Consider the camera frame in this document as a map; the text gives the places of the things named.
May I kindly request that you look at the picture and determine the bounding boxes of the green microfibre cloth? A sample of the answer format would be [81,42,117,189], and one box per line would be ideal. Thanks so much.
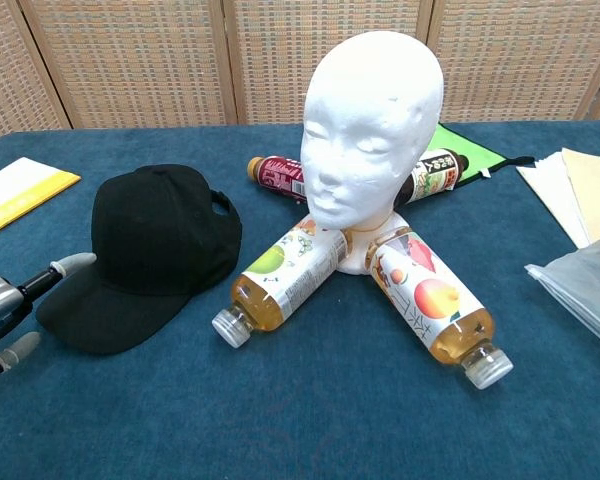
[424,123,536,189]

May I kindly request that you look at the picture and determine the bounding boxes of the white foam mannequin head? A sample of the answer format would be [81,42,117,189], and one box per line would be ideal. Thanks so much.
[302,30,446,277]

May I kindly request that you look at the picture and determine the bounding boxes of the grey zip bag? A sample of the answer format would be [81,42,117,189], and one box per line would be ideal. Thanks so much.
[523,230,600,357]

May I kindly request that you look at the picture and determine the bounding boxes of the white yellow envelope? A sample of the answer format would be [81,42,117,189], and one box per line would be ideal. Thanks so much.
[0,156,82,244]

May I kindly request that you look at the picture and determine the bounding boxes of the tea bottle green apple label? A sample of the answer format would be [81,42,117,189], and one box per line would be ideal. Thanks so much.
[210,215,350,350]

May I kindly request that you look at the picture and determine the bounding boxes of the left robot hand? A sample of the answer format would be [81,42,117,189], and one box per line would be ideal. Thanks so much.
[0,252,99,379]

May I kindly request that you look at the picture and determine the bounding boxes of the dark tea bottle white label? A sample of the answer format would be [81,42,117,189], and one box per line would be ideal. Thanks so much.
[398,147,471,206]

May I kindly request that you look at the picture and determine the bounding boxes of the white paper sheets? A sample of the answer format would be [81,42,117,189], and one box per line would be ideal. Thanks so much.
[515,151,594,250]

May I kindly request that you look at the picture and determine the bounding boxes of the woven folding screen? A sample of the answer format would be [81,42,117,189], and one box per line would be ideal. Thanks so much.
[0,0,600,149]

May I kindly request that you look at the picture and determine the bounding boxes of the red label drink bottle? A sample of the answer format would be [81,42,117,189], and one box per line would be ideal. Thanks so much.
[246,154,309,202]

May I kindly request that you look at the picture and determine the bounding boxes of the black baseball cap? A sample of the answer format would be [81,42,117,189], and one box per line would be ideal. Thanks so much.
[35,163,244,357]

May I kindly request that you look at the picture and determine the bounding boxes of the tea bottle peach label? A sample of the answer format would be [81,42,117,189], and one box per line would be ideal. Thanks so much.
[365,227,515,391]

